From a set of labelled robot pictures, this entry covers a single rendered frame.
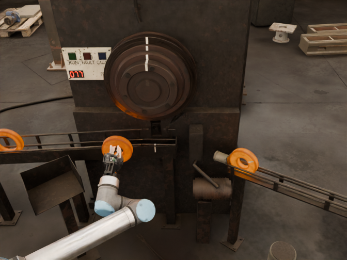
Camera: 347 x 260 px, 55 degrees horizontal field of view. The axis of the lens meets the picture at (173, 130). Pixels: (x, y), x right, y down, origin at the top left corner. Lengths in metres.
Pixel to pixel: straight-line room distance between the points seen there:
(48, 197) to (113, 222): 0.62
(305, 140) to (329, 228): 0.98
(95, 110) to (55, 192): 0.50
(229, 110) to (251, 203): 0.91
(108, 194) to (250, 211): 1.29
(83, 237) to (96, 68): 0.91
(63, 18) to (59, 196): 0.91
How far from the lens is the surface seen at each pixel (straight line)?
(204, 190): 1.92
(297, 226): 2.51
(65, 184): 1.93
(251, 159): 1.76
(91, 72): 1.87
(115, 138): 1.67
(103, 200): 1.50
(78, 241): 1.34
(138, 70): 1.56
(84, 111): 1.98
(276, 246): 1.72
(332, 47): 5.11
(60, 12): 1.81
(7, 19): 6.22
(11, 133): 2.16
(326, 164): 3.05
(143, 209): 1.40
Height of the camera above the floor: 1.90
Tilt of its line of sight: 36 degrees down
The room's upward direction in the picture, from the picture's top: 2 degrees counter-clockwise
